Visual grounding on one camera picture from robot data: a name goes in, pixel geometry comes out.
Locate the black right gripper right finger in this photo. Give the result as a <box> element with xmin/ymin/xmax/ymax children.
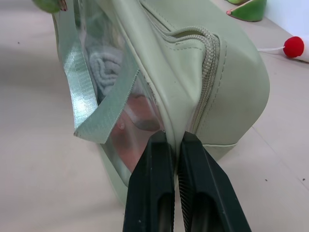
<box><xmin>178</xmin><ymin>131</ymin><xmax>245</xmax><ymax>232</ymax></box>

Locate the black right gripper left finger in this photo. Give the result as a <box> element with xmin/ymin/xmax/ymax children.
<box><xmin>122</xmin><ymin>131</ymin><xmax>175</xmax><ymax>232</ymax></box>

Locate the green zippered pouch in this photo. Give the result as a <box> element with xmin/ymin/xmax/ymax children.
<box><xmin>52</xmin><ymin>0</ymin><xmax>270</xmax><ymax>205</ymax></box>

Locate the green plush toy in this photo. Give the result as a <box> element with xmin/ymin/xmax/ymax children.
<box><xmin>224</xmin><ymin>0</ymin><xmax>267</xmax><ymax>23</ymax></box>

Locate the grey rolled towel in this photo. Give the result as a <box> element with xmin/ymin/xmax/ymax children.
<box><xmin>84</xmin><ymin>47</ymin><xmax>125</xmax><ymax>103</ymax></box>

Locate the red and white bottle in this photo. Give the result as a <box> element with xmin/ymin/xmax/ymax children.
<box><xmin>257</xmin><ymin>35</ymin><xmax>309</xmax><ymax>63</ymax></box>

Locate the green plush keychain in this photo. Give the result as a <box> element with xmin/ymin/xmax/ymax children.
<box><xmin>33</xmin><ymin>0</ymin><xmax>69</xmax><ymax>14</ymax></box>

